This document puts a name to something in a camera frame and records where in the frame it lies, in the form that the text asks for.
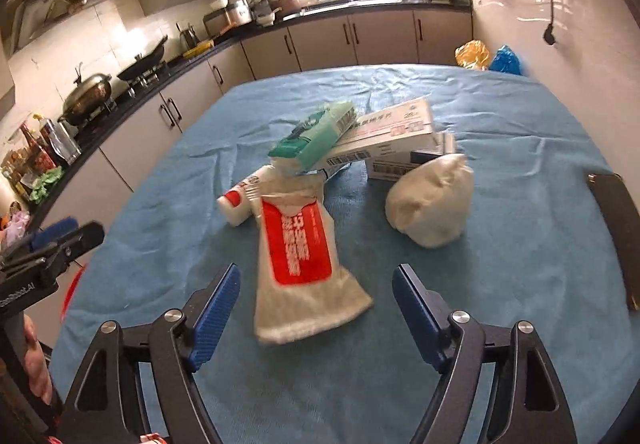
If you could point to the long white medicine box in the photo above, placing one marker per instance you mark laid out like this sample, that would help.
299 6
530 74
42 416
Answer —
390 133

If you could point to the blue tablecloth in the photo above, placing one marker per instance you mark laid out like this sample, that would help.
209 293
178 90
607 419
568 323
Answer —
500 274

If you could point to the black wok pan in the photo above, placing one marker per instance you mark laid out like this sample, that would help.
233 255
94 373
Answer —
145 58

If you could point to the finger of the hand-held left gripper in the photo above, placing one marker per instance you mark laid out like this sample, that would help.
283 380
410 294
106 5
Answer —
52 234
75 244

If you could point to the mint green box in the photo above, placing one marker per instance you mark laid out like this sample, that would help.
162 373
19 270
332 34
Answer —
310 138

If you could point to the blue plastic bag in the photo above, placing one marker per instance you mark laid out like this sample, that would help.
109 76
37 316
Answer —
506 61

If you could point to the group of sauce bottles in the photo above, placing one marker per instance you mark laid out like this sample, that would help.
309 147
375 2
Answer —
30 158

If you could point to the grey kitchen base cabinets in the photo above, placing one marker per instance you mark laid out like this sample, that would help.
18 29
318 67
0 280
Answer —
320 41

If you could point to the small white blue box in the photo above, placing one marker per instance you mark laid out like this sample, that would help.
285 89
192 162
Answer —
390 168

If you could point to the small red white tube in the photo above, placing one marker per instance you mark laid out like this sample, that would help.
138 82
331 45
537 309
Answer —
240 204

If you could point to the red plastic basket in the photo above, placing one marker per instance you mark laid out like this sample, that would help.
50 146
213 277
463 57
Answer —
75 286

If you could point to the yellow plastic bag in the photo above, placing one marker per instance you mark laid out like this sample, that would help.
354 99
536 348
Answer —
472 54

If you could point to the steel pitcher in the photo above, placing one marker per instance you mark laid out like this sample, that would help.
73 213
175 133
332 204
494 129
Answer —
65 143

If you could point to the gas stove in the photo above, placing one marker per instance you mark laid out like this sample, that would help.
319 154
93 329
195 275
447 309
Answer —
150 77

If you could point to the steel kettle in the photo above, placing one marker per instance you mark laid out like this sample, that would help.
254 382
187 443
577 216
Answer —
189 37

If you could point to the stacked cooking pots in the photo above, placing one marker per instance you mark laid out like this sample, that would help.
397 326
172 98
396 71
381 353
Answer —
275 6

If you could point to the person's left hand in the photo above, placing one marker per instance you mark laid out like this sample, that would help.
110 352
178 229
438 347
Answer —
37 364

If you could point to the black kitchen countertop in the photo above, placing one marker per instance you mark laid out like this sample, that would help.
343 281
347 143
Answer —
380 3

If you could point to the steel wok with lid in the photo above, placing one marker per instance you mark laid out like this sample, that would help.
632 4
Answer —
87 96

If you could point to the red white toothpaste tube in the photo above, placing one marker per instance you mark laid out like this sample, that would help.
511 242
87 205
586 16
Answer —
295 249

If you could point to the steel rice cooker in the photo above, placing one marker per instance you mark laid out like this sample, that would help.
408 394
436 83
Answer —
230 16

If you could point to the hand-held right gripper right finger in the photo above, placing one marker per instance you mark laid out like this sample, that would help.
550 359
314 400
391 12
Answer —
417 319

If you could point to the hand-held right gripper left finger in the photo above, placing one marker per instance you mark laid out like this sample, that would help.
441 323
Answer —
215 319

